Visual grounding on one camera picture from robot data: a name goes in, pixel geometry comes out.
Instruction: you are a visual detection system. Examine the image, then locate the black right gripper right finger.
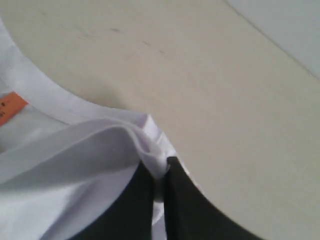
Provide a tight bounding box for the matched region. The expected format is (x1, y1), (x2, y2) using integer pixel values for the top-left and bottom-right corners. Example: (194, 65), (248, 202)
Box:
(164, 157), (260, 240)

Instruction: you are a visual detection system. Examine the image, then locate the white printed t-shirt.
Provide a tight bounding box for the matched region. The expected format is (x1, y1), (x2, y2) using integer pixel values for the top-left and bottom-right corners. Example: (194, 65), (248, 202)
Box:
(0, 26), (177, 240)

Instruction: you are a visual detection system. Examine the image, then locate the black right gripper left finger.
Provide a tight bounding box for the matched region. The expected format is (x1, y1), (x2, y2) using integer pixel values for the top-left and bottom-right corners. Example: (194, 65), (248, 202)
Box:
(72, 163), (154, 240)

